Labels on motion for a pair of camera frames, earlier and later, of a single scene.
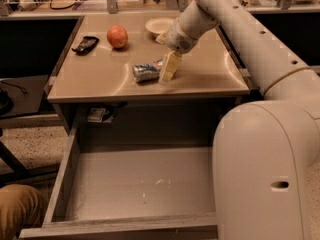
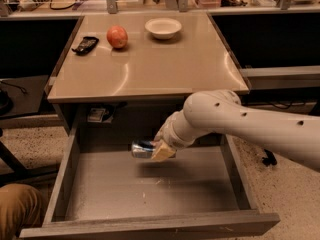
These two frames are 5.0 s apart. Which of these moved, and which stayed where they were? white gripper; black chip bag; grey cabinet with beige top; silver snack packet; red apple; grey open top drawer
Moved: silver snack packet; white gripper
Stayed: grey open top drawer; grey cabinet with beige top; black chip bag; red apple
